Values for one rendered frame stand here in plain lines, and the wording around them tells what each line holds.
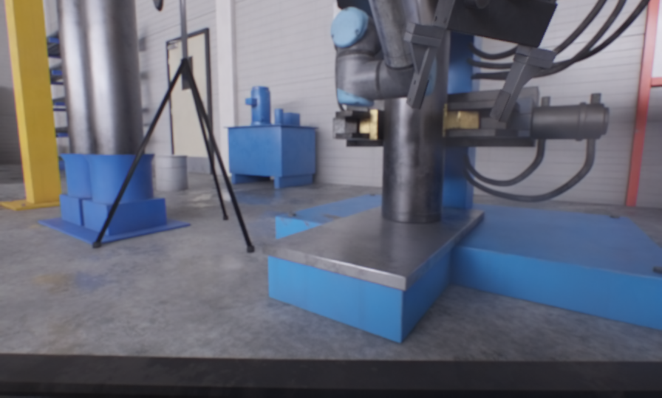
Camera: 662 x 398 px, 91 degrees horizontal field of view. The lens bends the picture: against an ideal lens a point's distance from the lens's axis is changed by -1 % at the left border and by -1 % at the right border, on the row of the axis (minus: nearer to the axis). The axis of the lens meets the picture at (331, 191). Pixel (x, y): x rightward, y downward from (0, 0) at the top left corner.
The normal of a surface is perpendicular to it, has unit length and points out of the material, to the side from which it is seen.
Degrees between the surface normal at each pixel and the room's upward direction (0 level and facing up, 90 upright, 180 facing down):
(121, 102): 90
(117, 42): 90
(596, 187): 90
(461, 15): 114
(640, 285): 90
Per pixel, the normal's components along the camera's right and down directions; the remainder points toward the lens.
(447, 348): 0.00, -0.99
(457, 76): -0.57, 0.11
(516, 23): 0.09, 0.51
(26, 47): 0.83, 0.07
